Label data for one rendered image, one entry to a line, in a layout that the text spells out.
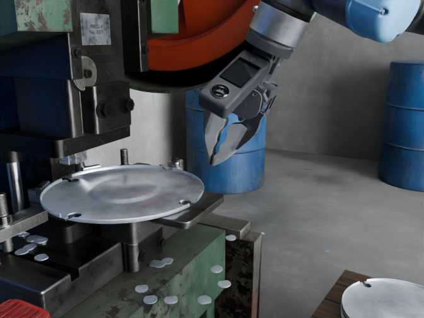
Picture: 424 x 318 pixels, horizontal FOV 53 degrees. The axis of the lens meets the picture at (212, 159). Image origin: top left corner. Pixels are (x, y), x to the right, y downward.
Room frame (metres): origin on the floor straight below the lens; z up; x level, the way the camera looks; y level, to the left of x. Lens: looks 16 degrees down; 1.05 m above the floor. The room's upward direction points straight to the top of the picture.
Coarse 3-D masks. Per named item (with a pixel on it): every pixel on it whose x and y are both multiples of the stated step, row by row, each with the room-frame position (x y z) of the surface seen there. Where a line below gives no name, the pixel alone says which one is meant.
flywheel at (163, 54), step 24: (192, 0) 1.09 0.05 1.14; (216, 0) 1.06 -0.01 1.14; (240, 0) 1.04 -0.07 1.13; (192, 24) 1.09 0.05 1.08; (216, 24) 1.06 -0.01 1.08; (240, 24) 1.00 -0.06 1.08; (168, 48) 1.08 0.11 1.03; (192, 48) 1.05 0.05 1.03; (216, 48) 1.02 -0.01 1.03; (240, 48) 1.03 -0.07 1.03
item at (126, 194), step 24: (96, 168) 0.86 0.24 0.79; (120, 168) 0.87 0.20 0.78; (144, 168) 0.87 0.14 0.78; (48, 192) 0.73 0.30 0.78; (72, 192) 0.73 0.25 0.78; (96, 192) 0.71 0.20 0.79; (120, 192) 0.71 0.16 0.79; (144, 192) 0.71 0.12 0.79; (168, 192) 0.73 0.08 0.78; (192, 192) 0.73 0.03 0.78; (96, 216) 0.62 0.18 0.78; (120, 216) 0.62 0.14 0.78; (144, 216) 0.61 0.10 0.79
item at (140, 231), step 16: (208, 192) 0.73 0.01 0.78; (192, 208) 0.66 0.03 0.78; (208, 208) 0.66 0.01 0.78; (112, 224) 0.69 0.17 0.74; (128, 224) 0.68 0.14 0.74; (144, 224) 0.70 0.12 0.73; (160, 224) 0.75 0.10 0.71; (176, 224) 0.61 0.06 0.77; (192, 224) 0.61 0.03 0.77; (128, 240) 0.68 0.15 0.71; (144, 240) 0.70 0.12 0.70; (160, 240) 0.74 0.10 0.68; (128, 256) 0.68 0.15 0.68; (144, 256) 0.68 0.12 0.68
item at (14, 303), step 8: (0, 304) 0.42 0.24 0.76; (8, 304) 0.42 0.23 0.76; (16, 304) 0.42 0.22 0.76; (24, 304) 0.42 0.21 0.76; (32, 304) 0.42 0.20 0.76; (0, 312) 0.41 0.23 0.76; (8, 312) 0.41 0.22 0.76; (16, 312) 0.41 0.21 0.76; (24, 312) 0.41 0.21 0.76; (32, 312) 0.41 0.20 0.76; (40, 312) 0.41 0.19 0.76; (48, 312) 0.41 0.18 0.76
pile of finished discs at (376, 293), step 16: (352, 288) 1.04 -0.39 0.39; (368, 288) 1.03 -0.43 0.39; (384, 288) 1.03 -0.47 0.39; (400, 288) 1.03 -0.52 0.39; (416, 288) 1.03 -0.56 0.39; (352, 304) 0.96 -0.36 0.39; (368, 304) 0.96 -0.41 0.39; (384, 304) 0.95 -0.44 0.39; (400, 304) 0.95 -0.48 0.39; (416, 304) 0.95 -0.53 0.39
